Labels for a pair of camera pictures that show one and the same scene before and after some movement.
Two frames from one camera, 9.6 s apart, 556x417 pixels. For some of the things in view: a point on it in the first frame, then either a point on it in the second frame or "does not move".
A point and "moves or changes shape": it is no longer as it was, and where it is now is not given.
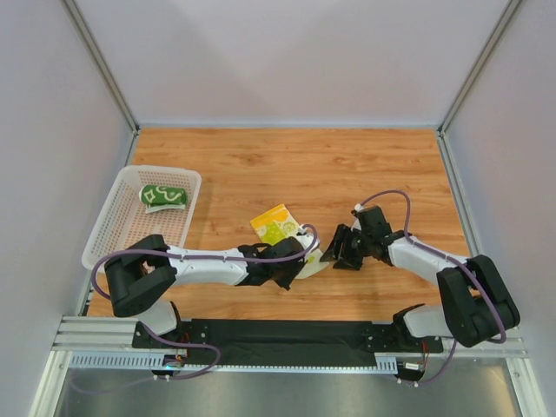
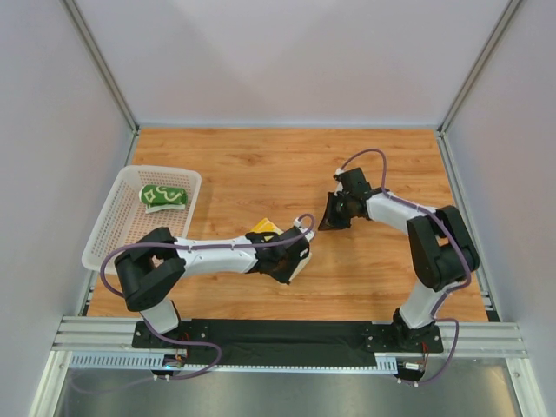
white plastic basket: [146, 201] does not move
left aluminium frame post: [107, 72] does not move
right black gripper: [352, 245] to [335, 208]
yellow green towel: [279, 224] moves or changes shape
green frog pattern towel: [156, 197] does not move
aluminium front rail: [115, 334] does not move
